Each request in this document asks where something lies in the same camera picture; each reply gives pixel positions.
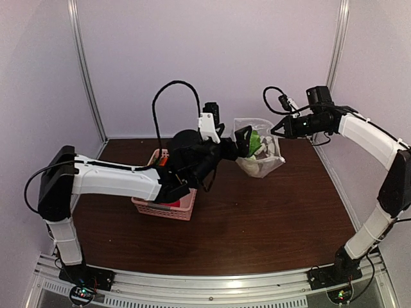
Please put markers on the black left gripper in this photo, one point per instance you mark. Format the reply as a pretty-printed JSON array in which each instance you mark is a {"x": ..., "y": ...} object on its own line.
[{"x": 243, "y": 145}]

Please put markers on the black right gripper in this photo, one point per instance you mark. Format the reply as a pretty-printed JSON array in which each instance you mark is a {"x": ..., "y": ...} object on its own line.
[{"x": 290, "y": 128}]

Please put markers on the white radish with green leaves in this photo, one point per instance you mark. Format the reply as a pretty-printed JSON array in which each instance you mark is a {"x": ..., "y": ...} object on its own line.
[{"x": 264, "y": 156}]

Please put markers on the clear zip top bag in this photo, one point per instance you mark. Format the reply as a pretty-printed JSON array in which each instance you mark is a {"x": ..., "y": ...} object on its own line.
[{"x": 262, "y": 126}]

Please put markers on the red apple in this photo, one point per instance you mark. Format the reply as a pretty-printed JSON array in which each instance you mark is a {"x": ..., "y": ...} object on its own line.
[{"x": 173, "y": 204}]

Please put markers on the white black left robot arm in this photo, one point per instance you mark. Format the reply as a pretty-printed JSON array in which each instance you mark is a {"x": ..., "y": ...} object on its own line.
[{"x": 191, "y": 157}]

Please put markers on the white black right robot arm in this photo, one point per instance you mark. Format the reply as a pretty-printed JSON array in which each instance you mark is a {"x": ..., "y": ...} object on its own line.
[{"x": 393, "y": 154}]

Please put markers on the orange pumpkin with leaf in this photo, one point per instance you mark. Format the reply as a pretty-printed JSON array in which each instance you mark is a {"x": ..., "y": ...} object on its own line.
[{"x": 160, "y": 161}]

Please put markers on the pink perforated plastic basket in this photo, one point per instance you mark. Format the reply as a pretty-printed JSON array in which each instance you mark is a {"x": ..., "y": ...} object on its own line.
[{"x": 180, "y": 209}]

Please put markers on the right round circuit board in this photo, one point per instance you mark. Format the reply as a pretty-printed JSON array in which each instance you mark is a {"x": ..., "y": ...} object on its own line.
[{"x": 340, "y": 296}]

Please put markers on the round circuit board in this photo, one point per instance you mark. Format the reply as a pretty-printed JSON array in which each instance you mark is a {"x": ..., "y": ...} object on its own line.
[
  {"x": 80, "y": 295},
  {"x": 340, "y": 296}
]

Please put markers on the left round circuit board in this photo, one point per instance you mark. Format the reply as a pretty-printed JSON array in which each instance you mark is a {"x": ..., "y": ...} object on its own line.
[{"x": 80, "y": 295}]

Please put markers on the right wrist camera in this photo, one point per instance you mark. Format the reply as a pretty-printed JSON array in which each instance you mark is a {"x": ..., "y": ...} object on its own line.
[{"x": 289, "y": 106}]

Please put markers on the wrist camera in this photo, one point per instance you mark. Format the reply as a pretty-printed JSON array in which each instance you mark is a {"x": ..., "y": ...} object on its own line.
[
  {"x": 289, "y": 106},
  {"x": 208, "y": 119}
]

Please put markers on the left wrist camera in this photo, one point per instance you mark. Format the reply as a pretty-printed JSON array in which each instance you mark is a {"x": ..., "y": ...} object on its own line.
[{"x": 208, "y": 119}]

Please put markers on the right aluminium corner post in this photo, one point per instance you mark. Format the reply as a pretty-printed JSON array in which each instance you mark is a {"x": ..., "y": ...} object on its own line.
[{"x": 339, "y": 41}]

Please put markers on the aluminium corner post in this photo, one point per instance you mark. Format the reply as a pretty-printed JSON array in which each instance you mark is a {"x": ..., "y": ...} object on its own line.
[
  {"x": 72, "y": 6},
  {"x": 339, "y": 41}
]

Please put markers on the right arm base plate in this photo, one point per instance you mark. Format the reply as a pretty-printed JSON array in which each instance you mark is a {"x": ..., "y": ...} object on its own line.
[{"x": 326, "y": 276}]

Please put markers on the aluminium front rail frame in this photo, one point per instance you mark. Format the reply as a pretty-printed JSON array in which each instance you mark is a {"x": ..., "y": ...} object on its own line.
[{"x": 134, "y": 289}]

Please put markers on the left aluminium corner post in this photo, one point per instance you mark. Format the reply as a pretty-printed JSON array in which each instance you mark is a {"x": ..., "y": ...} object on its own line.
[{"x": 72, "y": 6}]

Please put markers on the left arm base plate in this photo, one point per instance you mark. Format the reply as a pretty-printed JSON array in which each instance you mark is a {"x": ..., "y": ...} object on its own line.
[{"x": 88, "y": 276}]

